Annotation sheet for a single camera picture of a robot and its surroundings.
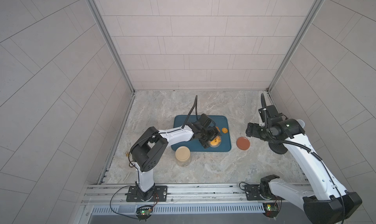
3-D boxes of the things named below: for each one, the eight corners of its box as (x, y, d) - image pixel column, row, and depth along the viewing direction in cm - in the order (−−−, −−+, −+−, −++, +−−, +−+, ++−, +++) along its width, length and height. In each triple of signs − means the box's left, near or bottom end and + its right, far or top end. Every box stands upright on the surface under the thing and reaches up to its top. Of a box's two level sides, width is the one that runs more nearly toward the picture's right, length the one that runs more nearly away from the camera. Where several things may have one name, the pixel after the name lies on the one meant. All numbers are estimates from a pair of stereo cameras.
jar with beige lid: (176, 167, 81) (174, 160, 73) (177, 153, 86) (176, 145, 78) (190, 167, 81) (190, 160, 73) (190, 153, 86) (190, 146, 78)
